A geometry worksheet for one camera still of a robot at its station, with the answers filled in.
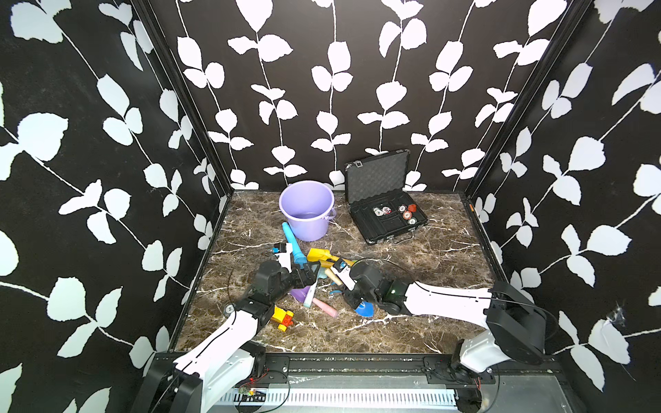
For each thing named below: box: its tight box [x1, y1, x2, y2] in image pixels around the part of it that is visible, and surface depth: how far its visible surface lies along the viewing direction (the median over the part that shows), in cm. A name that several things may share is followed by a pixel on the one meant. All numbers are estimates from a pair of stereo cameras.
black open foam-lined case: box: [344, 148, 429, 246], surface depth 112 cm
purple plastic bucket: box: [278, 179, 337, 242], surface depth 102 cm
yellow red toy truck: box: [271, 305, 295, 333], surface depth 82 cm
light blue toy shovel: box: [302, 266, 328, 309], surface depth 87 cm
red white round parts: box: [372, 203, 419, 225], surface depth 113 cm
